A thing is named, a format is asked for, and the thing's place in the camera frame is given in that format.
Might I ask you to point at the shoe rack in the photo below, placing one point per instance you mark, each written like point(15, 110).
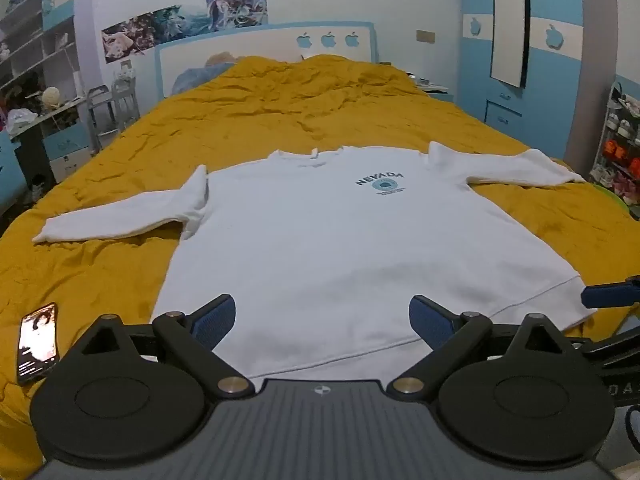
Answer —
point(620, 150)

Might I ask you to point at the yellow bedspread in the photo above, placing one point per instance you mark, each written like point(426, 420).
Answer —
point(300, 110)

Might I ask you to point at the pair of shoes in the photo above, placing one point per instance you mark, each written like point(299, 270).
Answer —
point(36, 190)

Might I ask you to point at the blue and white wardrobe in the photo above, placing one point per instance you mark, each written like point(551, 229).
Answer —
point(555, 60)

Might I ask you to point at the white storage box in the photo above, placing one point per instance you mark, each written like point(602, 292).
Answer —
point(70, 167)

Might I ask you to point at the small wall poster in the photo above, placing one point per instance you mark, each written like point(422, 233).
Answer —
point(237, 7)

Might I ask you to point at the white and blue headboard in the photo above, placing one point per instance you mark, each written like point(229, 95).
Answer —
point(280, 42)

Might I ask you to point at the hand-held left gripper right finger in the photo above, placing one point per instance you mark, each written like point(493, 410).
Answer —
point(429, 321)

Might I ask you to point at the beige wall switch plate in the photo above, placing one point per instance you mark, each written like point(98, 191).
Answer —
point(425, 36)

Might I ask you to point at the blue and white desk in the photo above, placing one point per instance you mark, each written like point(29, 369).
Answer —
point(35, 150)

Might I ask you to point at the white plastic bag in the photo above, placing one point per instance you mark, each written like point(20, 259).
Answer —
point(20, 120)

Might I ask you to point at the blue pillow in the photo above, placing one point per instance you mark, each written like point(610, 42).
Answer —
point(197, 77)

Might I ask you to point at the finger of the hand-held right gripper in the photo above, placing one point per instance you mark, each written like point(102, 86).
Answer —
point(607, 296)

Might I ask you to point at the black smartphone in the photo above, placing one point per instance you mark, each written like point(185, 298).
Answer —
point(37, 342)

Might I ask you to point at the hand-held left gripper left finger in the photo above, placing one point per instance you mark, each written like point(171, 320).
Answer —
point(214, 321)

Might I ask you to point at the white sweatshirt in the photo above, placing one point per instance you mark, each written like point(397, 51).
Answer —
point(325, 260)

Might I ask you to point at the beige round ball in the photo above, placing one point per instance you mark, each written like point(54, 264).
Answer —
point(50, 98)

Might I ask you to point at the long wall poster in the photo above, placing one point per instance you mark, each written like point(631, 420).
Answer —
point(145, 30)

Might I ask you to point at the wall mirror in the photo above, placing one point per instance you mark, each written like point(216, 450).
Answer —
point(507, 20)

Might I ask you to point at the white bookshelf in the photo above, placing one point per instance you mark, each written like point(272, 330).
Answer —
point(30, 50)

